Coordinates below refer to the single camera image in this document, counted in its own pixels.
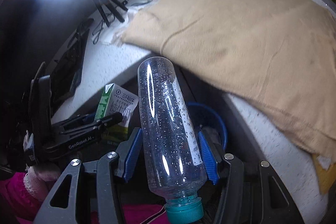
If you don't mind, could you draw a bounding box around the green white milk carton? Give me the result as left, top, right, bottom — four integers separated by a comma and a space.
94, 83, 139, 144

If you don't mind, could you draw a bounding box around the clear plastic bottle teal cap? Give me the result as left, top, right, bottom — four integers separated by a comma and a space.
138, 57, 207, 223

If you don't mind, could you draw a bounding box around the blue trash basket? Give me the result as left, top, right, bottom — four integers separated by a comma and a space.
187, 102, 228, 150

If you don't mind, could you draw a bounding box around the black tablet device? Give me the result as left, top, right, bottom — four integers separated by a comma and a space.
51, 18, 94, 113

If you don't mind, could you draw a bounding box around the tan towel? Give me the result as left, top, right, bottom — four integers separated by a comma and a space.
121, 0, 335, 159

